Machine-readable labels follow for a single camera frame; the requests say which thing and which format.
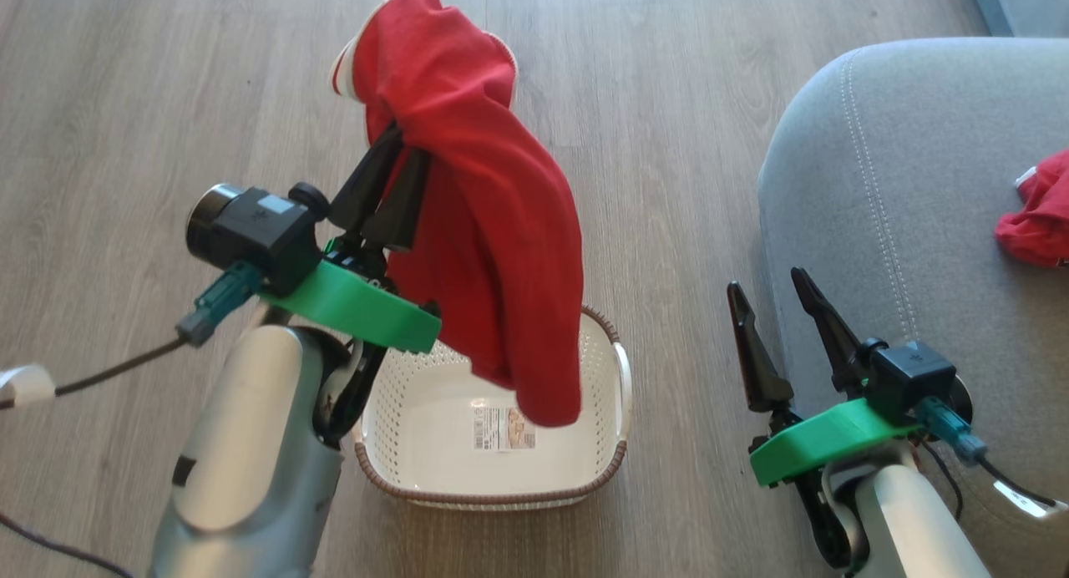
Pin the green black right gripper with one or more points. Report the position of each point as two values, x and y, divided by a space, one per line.
827 444

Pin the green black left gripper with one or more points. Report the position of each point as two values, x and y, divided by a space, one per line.
351 306

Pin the red garment with white cuffs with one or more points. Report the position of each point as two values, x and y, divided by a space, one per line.
493 227

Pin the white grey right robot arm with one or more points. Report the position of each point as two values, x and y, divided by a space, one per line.
902 519

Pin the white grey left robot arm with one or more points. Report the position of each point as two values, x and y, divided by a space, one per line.
242 444

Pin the white plastic laundry basket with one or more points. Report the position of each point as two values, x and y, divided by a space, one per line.
434 444

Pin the printed basket label sticker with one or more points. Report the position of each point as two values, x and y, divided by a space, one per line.
501 428

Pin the yellow and grey sofa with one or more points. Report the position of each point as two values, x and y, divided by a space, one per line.
902 185

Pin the red garment with white label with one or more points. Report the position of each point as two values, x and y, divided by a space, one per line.
1044 227

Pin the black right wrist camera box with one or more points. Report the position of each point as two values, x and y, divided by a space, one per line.
910 377

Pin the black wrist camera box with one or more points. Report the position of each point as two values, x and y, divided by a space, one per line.
267 235
910 377

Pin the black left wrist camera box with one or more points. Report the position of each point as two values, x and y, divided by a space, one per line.
267 235

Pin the teal right camera connector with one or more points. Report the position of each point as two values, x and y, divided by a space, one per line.
952 432

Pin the teal camera connector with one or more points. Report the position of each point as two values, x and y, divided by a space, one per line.
952 432
221 298

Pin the teal left camera connector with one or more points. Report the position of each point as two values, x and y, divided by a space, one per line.
221 298

